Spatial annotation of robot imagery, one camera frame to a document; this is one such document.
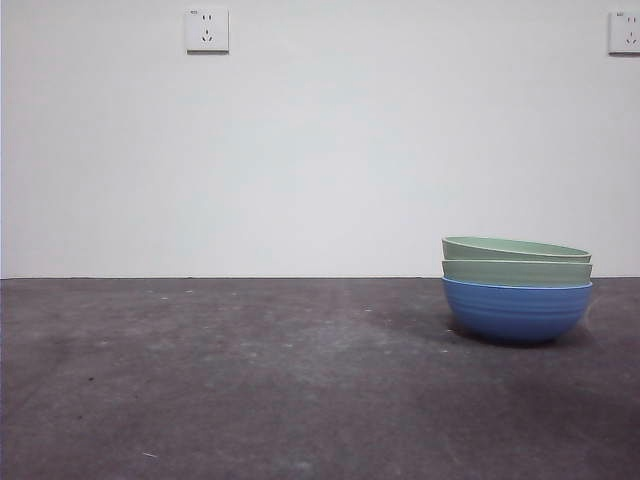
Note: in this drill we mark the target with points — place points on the pale green ribbed bowl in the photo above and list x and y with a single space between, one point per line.
500 247
517 273

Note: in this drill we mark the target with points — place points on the blue ribbed bowl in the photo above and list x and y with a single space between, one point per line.
517 315

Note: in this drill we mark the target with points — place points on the white wall socket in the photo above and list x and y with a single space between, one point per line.
208 31
626 34

